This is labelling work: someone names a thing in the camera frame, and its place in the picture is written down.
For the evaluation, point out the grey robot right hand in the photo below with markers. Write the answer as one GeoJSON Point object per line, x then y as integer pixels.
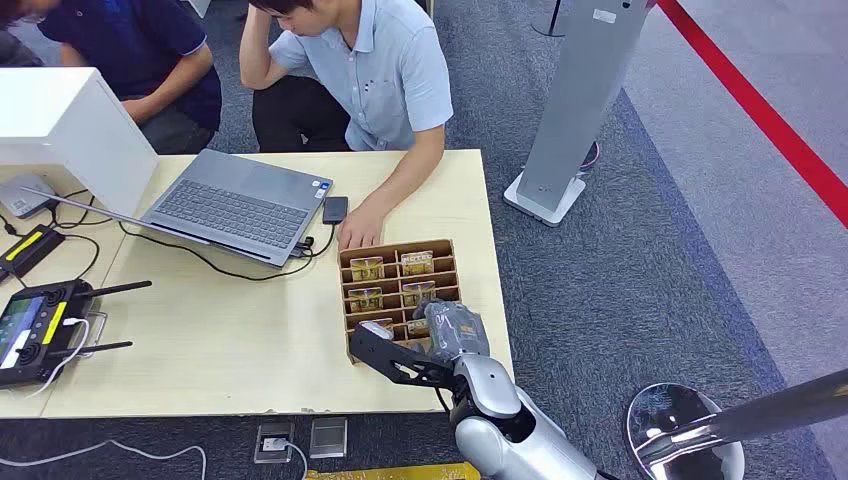
{"type": "Point", "coordinates": [457, 331]}

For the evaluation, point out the person's forearm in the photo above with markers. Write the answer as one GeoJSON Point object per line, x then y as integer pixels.
{"type": "Point", "coordinates": [172, 83]}

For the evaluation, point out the person's right forearm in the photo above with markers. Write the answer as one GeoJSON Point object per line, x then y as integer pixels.
{"type": "Point", "coordinates": [255, 56]}

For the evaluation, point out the person's left forearm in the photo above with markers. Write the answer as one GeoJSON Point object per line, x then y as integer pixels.
{"type": "Point", "coordinates": [407, 169]}

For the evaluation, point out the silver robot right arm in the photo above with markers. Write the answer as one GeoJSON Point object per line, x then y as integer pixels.
{"type": "Point", "coordinates": [493, 411]}

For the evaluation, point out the cardboard card holder rack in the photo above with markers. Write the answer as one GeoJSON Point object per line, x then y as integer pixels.
{"type": "Point", "coordinates": [397, 281]}

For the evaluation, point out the person's left hand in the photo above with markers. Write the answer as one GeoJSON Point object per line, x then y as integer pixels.
{"type": "Point", "coordinates": [361, 230]}

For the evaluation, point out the person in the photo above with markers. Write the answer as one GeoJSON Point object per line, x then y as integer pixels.
{"type": "Point", "coordinates": [371, 73]}
{"type": "Point", "coordinates": [139, 60]}

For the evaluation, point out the yellow floor tape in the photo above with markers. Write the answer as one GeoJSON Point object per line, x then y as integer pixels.
{"type": "Point", "coordinates": [397, 472]}

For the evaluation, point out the grey floor socket cover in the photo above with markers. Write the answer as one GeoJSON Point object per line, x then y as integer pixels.
{"type": "Point", "coordinates": [328, 438]}

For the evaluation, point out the small black portable drive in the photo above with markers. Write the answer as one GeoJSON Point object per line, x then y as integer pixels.
{"type": "Point", "coordinates": [335, 210]}

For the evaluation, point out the floor socket with plug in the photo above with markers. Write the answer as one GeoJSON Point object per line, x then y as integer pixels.
{"type": "Point", "coordinates": [273, 442]}

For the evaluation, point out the grey kiosk stand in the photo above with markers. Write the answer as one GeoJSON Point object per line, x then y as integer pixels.
{"type": "Point", "coordinates": [576, 106]}

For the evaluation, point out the grey laptop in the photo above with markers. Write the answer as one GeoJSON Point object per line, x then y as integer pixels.
{"type": "Point", "coordinates": [232, 205]}

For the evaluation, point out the black round stand base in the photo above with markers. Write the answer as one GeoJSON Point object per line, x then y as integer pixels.
{"type": "Point", "coordinates": [548, 26]}

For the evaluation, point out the red barrier belt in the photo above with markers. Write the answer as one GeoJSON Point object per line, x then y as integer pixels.
{"type": "Point", "coordinates": [762, 112]}

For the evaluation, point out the black remote controller with antennas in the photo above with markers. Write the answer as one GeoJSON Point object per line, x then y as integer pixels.
{"type": "Point", "coordinates": [36, 331]}

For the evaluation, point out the black device with yellow label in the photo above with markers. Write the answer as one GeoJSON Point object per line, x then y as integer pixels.
{"type": "Point", "coordinates": [30, 249]}

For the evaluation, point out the white monitor housing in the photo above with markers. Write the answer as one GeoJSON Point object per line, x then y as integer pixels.
{"type": "Point", "coordinates": [66, 129]}

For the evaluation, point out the small grey box device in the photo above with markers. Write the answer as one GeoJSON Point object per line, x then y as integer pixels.
{"type": "Point", "coordinates": [23, 193]}

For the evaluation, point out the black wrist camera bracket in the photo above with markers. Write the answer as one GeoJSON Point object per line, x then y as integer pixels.
{"type": "Point", "coordinates": [397, 361]}

